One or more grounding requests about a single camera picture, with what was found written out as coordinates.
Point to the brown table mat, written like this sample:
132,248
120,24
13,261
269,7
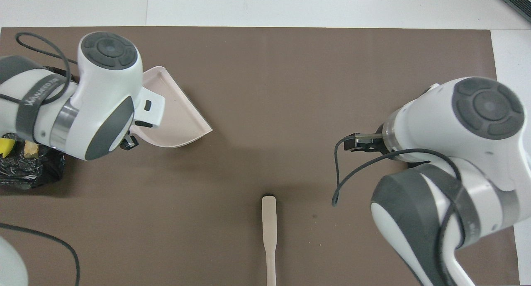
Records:
265,91

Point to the yellow sponge piece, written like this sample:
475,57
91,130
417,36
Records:
6,147

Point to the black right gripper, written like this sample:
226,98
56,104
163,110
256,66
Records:
371,143

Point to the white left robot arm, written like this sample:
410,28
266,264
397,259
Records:
103,95

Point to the beige hand brush black bristles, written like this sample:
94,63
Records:
269,219

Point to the pale pastry piece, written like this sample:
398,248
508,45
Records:
31,148

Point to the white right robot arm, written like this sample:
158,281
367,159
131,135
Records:
456,124

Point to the black bag-lined bin pink mark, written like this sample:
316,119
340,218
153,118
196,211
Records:
29,170

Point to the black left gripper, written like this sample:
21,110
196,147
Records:
129,143

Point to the beige plastic dustpan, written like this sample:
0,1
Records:
182,120

